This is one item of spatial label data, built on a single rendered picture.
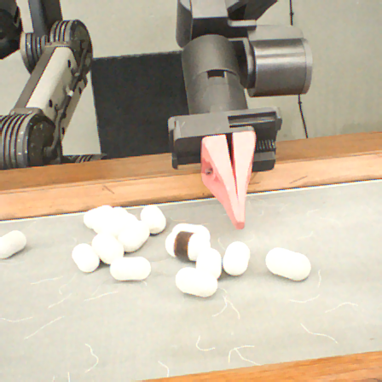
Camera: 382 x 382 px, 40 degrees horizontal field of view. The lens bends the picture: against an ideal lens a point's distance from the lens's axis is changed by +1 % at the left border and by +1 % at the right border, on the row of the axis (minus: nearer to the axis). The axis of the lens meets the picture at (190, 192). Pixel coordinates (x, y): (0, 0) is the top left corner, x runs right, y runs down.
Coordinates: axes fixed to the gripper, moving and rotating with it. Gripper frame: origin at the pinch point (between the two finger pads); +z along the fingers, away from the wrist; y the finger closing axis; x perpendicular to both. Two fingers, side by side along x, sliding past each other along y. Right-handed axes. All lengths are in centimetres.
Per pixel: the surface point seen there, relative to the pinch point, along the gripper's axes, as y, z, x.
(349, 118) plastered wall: 83, -128, 153
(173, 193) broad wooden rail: -5.2, -7.8, 7.5
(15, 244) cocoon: -19.3, -0.5, 1.3
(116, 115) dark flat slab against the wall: -25, -140, 149
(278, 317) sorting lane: 0.3, 11.1, -6.8
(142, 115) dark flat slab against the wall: -12, -138, 149
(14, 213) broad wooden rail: -21.6, -7.4, 7.5
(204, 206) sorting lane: -2.3, -5.1, 6.4
